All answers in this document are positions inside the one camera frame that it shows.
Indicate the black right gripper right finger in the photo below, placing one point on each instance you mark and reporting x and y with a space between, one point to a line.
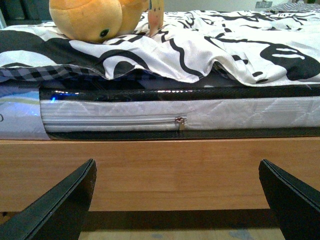
295 204

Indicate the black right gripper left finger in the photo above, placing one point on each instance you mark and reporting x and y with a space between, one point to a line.
60 213

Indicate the orange plush toy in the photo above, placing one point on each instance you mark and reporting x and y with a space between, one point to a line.
96 20

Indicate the white quilted mattress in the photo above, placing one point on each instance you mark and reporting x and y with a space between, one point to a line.
92 110

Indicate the black white checkered sheet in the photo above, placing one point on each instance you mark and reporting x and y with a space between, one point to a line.
46 73

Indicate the black white patterned duvet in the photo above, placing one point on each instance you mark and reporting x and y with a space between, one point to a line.
258 49

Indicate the plush toy paper tag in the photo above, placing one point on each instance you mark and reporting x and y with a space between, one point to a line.
155 16

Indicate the wooden bed frame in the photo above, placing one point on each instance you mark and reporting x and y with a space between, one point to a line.
170 175

